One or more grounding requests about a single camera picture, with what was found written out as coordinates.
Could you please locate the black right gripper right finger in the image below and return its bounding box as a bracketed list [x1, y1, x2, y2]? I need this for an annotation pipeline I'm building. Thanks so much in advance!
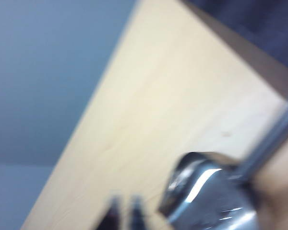
[128, 193, 149, 230]

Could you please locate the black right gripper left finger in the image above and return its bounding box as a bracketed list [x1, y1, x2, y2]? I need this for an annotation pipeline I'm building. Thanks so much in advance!
[102, 190, 123, 230]

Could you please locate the shiny metal ice scoop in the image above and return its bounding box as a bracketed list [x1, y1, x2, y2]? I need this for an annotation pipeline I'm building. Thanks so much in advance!
[157, 88, 288, 230]

